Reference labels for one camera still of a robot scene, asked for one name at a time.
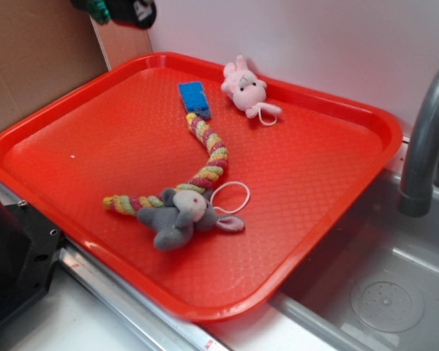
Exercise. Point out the brown cardboard panel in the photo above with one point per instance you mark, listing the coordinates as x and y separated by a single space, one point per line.
48 48

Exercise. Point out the orange toy carrot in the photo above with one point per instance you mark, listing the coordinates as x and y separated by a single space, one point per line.
98 11

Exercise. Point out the grey sink faucet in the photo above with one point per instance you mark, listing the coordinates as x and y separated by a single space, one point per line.
420 172

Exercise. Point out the pink plush bunny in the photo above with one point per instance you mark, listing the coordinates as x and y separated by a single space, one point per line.
248 92

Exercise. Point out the blue sponge block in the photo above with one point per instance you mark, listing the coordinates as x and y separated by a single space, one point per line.
194 99

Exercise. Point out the grey plush bunny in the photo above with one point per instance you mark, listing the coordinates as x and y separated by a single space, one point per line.
186 212

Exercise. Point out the red plastic tray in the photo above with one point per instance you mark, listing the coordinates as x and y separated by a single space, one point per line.
125 133

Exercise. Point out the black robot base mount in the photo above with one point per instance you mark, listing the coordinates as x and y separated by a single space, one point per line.
29 248

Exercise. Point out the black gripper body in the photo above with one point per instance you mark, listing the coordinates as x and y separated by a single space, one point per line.
139 14

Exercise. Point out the multicolour braided rope toy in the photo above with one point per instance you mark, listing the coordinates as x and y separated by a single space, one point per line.
200 182

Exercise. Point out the grey toy sink basin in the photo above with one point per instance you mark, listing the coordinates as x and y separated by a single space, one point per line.
372 282

